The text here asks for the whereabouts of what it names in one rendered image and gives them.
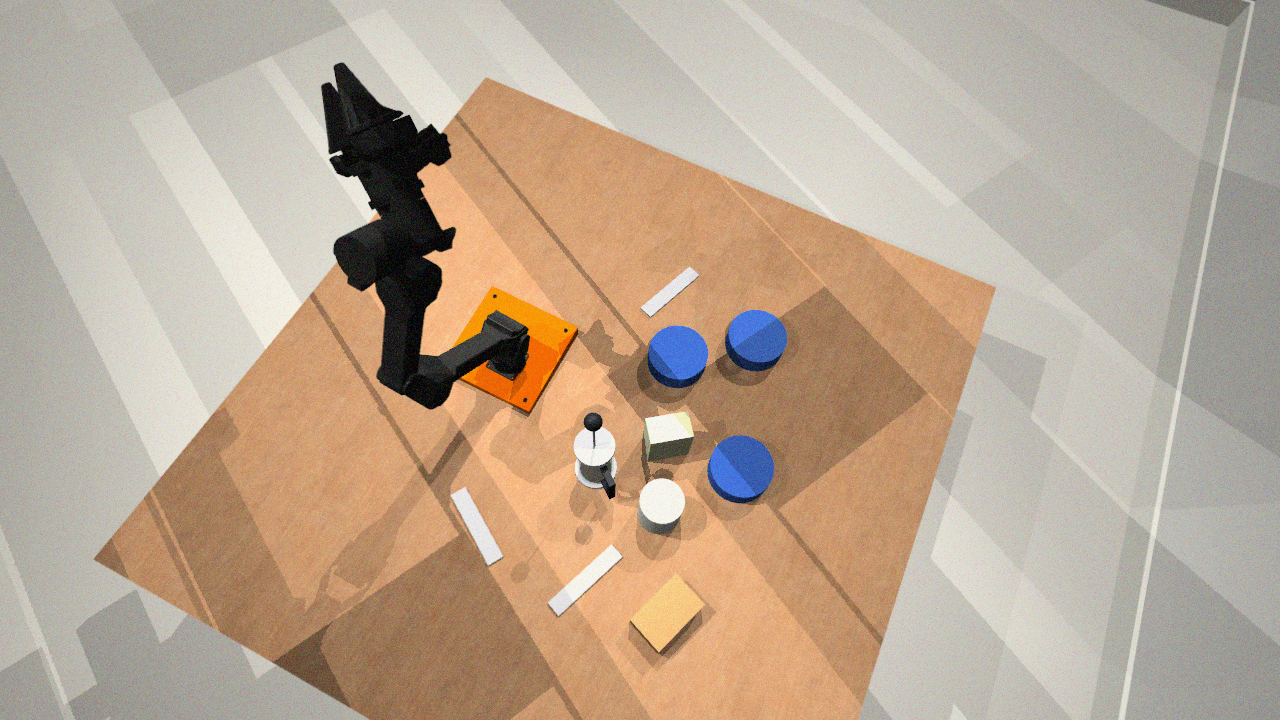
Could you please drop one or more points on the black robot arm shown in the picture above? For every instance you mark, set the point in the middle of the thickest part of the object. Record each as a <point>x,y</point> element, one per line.
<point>390,253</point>

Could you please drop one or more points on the white cylinder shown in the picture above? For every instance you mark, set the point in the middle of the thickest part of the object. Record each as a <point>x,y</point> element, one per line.
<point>660,506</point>

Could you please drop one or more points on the blue cylinder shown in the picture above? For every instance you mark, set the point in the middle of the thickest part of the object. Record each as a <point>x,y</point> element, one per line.
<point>677,356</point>
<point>740,469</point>
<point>755,340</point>

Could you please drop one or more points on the white flat bar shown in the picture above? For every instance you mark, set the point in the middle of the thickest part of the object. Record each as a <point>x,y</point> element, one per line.
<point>669,292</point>
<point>477,526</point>
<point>585,579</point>

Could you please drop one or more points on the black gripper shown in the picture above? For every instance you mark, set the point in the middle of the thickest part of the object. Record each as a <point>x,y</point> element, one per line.
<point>364,130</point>

